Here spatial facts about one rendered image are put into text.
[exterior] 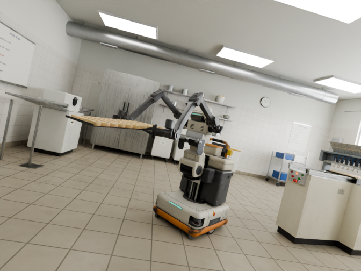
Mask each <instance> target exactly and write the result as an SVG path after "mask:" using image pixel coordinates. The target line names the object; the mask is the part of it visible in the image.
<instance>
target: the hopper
mask: <svg viewBox="0 0 361 271"><path fill-rule="evenodd" d="M330 144H331V147H332V149H333V152H336V153H342V154H348V155H354V156H359V157H361V146H359V145H352V144H344V143H339V142H332V141H330Z"/></svg>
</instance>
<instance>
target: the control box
mask: <svg viewBox="0 0 361 271"><path fill-rule="evenodd" d="M291 171H293V172H292V173H291ZM296 172H298V175H297V174H296ZM301 174H303V176H301ZM292 175H293V176H294V177H292ZM307 176H308V174H305V173H302V172H299V171H297V170H293V169H290V172H289V175H288V180H291V181H293V180H294V182H296V183H298V184H301V185H303V186H305V184H306V180H307ZM298 178H300V180H298ZM296 180H297V181H296Z"/></svg>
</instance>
